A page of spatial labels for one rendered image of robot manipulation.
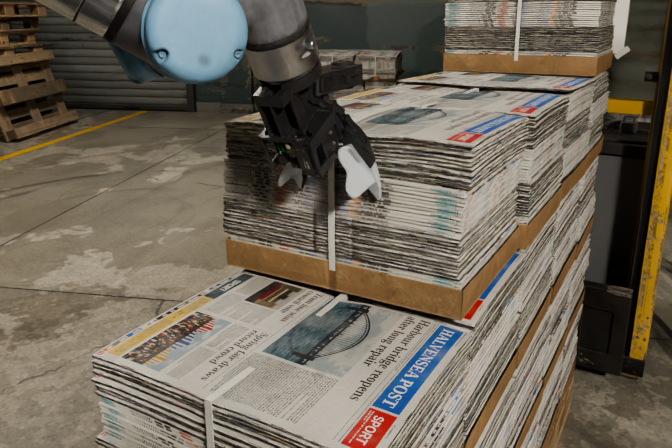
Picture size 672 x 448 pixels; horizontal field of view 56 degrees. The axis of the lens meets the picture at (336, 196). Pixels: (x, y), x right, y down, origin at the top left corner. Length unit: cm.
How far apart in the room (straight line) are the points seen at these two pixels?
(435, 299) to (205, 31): 49
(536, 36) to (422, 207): 91
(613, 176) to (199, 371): 183
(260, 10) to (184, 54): 18
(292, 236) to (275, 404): 30
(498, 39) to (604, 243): 102
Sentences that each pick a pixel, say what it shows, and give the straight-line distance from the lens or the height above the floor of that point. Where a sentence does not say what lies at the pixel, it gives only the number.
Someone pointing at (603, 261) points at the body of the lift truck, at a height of 36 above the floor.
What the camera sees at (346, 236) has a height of 92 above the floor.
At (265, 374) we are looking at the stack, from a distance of 72.
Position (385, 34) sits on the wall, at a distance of 758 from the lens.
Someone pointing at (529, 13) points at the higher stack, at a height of 121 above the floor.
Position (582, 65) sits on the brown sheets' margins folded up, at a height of 109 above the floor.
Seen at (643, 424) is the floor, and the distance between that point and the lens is 225.
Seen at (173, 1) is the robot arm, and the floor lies 122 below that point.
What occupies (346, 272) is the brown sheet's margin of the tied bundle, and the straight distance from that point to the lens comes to 87.
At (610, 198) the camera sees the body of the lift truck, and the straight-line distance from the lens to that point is 236.
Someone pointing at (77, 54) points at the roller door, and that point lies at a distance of 880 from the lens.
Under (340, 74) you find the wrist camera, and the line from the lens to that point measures 75.
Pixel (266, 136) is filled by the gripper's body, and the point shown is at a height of 108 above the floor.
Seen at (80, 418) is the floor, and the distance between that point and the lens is 222.
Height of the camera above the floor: 121
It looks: 16 degrees down
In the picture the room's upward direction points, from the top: straight up
